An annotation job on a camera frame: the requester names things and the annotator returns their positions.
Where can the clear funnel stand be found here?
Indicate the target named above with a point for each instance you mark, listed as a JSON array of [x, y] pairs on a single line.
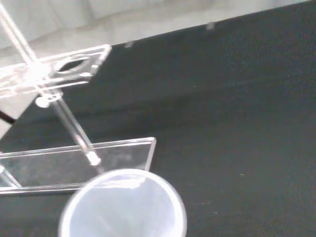
[[61, 160]]

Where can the black bench cloth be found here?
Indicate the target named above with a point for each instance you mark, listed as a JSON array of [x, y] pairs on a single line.
[[222, 123]]

